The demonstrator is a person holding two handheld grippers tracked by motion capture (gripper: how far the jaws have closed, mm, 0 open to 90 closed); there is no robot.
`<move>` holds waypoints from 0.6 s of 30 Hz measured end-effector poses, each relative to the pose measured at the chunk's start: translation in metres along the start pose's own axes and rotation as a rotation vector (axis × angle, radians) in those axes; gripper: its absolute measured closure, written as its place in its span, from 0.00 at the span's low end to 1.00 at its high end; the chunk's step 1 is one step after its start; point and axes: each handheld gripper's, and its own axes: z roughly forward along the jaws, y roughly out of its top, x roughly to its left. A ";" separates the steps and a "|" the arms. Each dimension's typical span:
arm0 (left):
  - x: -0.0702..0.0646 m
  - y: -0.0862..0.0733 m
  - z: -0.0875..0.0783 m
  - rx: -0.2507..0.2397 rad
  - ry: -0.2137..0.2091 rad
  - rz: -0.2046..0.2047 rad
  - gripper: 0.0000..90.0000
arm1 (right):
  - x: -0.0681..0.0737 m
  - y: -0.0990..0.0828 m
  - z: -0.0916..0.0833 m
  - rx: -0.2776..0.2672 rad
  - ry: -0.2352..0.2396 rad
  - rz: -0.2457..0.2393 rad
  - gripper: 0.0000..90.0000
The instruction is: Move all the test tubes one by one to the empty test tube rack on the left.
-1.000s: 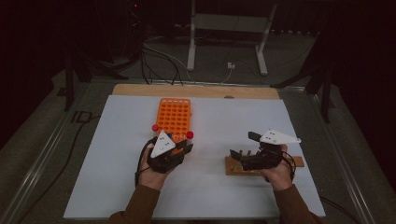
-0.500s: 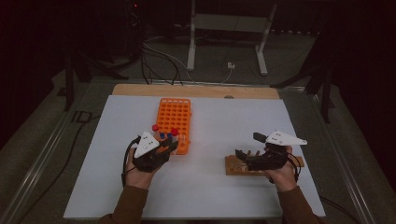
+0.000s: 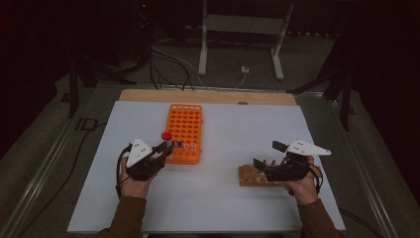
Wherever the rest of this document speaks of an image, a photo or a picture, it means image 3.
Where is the white table mat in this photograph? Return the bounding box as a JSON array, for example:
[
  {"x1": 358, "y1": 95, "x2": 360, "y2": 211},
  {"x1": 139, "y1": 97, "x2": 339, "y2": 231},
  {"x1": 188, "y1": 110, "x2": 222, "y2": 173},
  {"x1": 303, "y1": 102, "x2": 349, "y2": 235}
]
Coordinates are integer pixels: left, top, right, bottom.
[{"x1": 66, "y1": 100, "x2": 347, "y2": 234}]

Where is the person's right hand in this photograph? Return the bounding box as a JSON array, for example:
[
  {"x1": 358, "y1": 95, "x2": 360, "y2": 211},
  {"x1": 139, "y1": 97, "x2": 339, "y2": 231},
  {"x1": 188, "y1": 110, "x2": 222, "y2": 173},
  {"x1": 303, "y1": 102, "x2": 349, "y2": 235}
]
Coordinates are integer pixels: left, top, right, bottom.
[{"x1": 280, "y1": 155, "x2": 321, "y2": 206}]

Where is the black tripod stand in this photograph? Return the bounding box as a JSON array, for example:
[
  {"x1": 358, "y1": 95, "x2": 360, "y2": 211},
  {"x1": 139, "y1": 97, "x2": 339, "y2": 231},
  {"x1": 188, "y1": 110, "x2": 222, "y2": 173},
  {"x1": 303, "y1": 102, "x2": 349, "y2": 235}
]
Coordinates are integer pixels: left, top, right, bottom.
[
  {"x1": 60, "y1": 49, "x2": 138, "y2": 119},
  {"x1": 286, "y1": 36, "x2": 356, "y2": 132}
]

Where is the white cable with plug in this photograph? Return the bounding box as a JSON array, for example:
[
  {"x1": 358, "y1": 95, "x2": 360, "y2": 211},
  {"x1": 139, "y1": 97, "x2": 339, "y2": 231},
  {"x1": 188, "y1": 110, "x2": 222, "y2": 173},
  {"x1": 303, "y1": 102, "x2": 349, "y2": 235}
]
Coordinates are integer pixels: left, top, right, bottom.
[{"x1": 197, "y1": 64, "x2": 251, "y2": 90}]

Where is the grey metal stand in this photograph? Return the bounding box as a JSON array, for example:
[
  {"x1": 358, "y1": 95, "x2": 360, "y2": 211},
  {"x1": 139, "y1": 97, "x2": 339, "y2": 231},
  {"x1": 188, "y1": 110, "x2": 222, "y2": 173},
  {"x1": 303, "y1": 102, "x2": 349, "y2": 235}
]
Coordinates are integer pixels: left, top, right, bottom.
[{"x1": 197, "y1": 0, "x2": 295, "y2": 81}]

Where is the orange plastic tube rack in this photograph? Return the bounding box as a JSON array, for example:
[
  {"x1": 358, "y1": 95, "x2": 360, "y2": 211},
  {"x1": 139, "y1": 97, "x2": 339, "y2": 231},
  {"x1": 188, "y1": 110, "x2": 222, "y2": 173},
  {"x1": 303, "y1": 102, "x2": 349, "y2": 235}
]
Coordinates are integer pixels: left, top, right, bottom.
[{"x1": 163, "y1": 103, "x2": 204, "y2": 166}]

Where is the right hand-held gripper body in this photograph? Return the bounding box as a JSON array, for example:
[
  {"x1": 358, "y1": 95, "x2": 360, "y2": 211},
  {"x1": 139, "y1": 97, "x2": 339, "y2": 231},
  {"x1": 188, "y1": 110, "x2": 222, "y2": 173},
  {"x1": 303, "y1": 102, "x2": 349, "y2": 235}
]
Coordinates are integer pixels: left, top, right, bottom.
[{"x1": 263, "y1": 139, "x2": 332, "y2": 182}]

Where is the metal frame rail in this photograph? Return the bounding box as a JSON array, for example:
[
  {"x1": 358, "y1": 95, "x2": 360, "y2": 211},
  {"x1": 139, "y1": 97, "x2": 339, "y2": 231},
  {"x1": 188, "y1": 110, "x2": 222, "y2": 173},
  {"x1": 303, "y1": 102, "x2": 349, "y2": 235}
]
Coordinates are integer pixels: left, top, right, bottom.
[
  {"x1": 95, "y1": 82, "x2": 325, "y2": 97},
  {"x1": 0, "y1": 88, "x2": 97, "y2": 238},
  {"x1": 325, "y1": 95, "x2": 400, "y2": 238}
]

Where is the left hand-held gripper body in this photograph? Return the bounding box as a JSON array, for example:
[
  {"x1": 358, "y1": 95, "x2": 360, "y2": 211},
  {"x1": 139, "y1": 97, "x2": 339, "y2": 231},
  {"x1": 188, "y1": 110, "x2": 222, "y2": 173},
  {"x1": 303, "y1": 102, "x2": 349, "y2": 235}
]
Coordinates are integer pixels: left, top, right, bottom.
[{"x1": 125, "y1": 138, "x2": 165, "y2": 181}]

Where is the right hand-held gripper cable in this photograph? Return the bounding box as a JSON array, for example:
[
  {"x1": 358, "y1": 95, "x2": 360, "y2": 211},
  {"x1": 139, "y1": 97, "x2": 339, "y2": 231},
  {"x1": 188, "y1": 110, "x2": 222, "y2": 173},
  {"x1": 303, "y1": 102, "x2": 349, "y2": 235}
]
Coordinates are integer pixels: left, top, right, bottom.
[{"x1": 308, "y1": 163, "x2": 325, "y2": 196}]

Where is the black equipment rack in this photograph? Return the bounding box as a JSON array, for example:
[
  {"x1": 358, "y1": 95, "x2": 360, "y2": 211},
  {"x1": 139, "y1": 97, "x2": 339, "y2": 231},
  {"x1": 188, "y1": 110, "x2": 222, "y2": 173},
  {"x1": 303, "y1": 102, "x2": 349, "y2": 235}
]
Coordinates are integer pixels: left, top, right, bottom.
[{"x1": 132, "y1": 0, "x2": 155, "y2": 63}]

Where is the red-capped clear tube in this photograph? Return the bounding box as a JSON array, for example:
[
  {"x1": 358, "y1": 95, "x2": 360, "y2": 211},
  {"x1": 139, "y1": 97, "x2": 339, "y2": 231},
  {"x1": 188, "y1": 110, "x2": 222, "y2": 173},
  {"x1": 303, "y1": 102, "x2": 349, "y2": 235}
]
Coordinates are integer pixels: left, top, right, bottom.
[{"x1": 160, "y1": 131, "x2": 175, "y2": 157}]

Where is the person's left hand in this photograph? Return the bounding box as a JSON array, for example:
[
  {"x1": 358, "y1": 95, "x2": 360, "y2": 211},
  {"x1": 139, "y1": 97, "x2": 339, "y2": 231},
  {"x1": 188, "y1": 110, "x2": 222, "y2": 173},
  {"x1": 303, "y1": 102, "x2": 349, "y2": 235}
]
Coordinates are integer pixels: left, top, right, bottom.
[{"x1": 119, "y1": 157, "x2": 157, "y2": 199}]

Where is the black floor cable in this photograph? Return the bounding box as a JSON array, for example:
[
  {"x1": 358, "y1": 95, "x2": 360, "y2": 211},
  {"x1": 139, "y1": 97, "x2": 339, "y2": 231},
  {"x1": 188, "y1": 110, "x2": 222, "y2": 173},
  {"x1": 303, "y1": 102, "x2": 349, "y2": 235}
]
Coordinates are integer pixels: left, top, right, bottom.
[
  {"x1": 340, "y1": 207, "x2": 380, "y2": 237},
  {"x1": 16, "y1": 122, "x2": 108, "y2": 238},
  {"x1": 149, "y1": 46, "x2": 196, "y2": 92}
]

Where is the wooden tube rack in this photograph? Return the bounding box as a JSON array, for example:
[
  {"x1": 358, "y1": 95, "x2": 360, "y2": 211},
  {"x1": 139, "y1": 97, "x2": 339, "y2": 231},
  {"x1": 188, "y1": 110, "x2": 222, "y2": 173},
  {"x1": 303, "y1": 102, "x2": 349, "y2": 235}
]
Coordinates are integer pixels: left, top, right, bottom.
[{"x1": 238, "y1": 159, "x2": 324, "y2": 188}]

